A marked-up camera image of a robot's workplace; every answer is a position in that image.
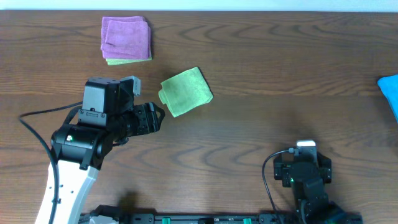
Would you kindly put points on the green microfiber cloth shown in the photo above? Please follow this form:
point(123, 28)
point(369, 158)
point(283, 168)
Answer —
point(185, 91)

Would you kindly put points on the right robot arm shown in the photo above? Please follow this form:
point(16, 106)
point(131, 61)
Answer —
point(312, 203)

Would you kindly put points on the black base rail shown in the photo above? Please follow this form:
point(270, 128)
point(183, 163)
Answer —
point(108, 214)

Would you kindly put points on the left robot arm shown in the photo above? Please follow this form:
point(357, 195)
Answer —
point(76, 155)

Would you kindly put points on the blue cloth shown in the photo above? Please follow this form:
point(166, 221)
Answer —
point(389, 88)

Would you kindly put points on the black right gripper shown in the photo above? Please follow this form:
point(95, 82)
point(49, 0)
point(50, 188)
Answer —
point(278, 169)

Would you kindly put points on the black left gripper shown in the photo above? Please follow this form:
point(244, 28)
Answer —
point(147, 118)

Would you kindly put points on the folded green cloth under purple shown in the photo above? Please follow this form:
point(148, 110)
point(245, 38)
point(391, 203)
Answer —
point(117, 61)

